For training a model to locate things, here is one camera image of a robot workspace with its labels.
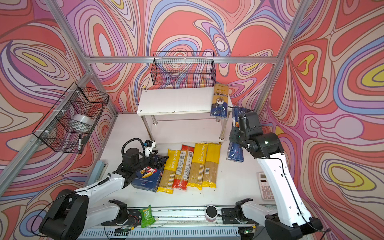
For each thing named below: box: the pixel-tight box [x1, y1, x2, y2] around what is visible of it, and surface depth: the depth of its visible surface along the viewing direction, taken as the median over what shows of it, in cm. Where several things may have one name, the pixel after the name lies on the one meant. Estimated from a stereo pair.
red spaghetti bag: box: [172, 144, 195, 190], surface depth 89 cm
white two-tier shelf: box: [137, 82, 233, 144], surface depth 83 cm
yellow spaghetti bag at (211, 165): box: [202, 142, 222, 188], surface depth 90 cm
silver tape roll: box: [69, 114, 95, 133], surface depth 74 cm
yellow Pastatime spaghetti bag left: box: [157, 149, 181, 194], surface depth 86 cm
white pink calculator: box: [258, 172, 276, 201], surface depth 84 cm
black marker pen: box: [78, 134, 82, 151], surface depth 75 cm
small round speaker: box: [205, 205, 218, 222], surface depth 72 cm
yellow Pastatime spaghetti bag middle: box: [186, 143, 209, 191], surface depth 90 cm
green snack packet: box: [138, 204, 156, 229], surface depth 74 cm
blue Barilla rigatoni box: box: [131, 163, 165, 193], surface depth 80 cm
